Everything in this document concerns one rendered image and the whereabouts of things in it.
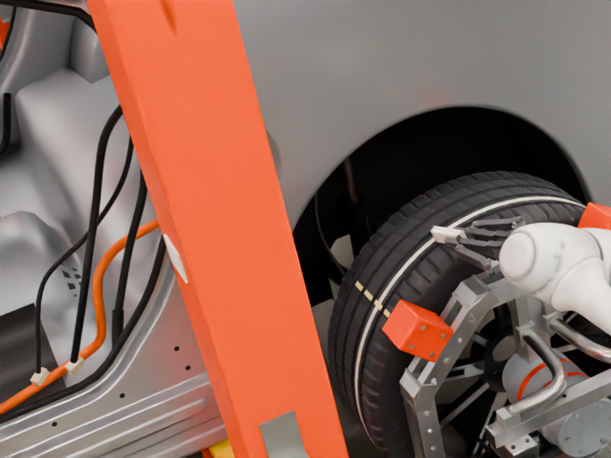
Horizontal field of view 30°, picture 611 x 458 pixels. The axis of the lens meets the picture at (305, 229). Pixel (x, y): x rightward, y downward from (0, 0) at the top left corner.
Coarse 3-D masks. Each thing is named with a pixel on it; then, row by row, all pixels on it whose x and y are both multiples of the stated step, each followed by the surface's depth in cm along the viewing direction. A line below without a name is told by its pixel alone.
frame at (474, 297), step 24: (456, 288) 209; (480, 288) 206; (504, 288) 206; (456, 312) 209; (480, 312) 206; (456, 336) 206; (408, 384) 211; (432, 384) 209; (408, 408) 215; (432, 408) 211; (432, 432) 214; (432, 456) 217; (552, 456) 236; (600, 456) 235
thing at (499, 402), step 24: (504, 312) 223; (480, 336) 223; (504, 336) 225; (552, 336) 256; (456, 360) 225; (480, 360) 226; (504, 360) 235; (576, 360) 248; (480, 384) 229; (456, 408) 228; (480, 408) 254; (456, 432) 245; (480, 432) 234; (456, 456) 233; (480, 456) 237
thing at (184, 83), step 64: (128, 0) 141; (192, 0) 144; (128, 64) 145; (192, 64) 148; (128, 128) 164; (192, 128) 152; (256, 128) 155; (192, 192) 156; (256, 192) 159; (192, 256) 160; (256, 256) 164; (192, 320) 180; (256, 320) 168; (256, 384) 173; (320, 384) 178; (256, 448) 179; (320, 448) 184
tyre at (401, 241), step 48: (432, 192) 227; (480, 192) 224; (528, 192) 223; (384, 240) 224; (384, 288) 217; (432, 288) 210; (336, 336) 230; (384, 336) 213; (336, 384) 237; (384, 384) 216; (384, 432) 221
